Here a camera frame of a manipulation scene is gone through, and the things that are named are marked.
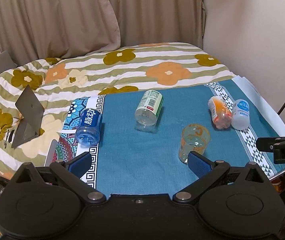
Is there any clear orange label cup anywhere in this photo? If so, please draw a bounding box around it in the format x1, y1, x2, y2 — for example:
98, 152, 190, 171
178, 124, 210, 164

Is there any blue label plastic cup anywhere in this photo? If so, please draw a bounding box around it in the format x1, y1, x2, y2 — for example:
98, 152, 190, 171
75, 108, 102, 147

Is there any orange printed plastic cup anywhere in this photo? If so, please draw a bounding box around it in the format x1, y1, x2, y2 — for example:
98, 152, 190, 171
207, 96, 232, 129

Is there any white blue label cup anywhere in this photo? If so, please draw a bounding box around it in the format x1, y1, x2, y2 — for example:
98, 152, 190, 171
231, 99, 250, 130

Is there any clear green label cup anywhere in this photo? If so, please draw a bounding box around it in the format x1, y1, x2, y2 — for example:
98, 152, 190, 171
134, 90, 164, 126

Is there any teal patterned table mat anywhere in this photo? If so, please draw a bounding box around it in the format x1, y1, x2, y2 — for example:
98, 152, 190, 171
63, 76, 285, 196

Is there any grey folded laptop stand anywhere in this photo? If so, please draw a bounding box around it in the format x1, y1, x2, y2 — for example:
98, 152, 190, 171
11, 85, 44, 148

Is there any floral striped duvet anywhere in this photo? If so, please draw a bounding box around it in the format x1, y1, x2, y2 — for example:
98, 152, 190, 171
0, 42, 234, 179

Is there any beige curtain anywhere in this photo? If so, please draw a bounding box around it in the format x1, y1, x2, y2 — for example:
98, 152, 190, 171
0, 0, 205, 65

